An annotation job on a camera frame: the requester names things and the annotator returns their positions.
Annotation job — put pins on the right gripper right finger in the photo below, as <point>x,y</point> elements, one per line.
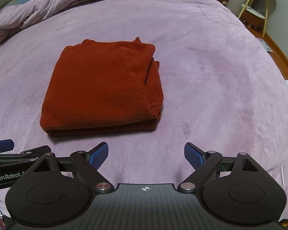
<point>236,189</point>

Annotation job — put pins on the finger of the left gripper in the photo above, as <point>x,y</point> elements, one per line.
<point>6,145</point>

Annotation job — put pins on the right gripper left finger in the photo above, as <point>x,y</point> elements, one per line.
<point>57,192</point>

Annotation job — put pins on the red knitted sweater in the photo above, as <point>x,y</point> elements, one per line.
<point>103,87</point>

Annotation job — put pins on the purple bed sheet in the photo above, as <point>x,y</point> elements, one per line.
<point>222,90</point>

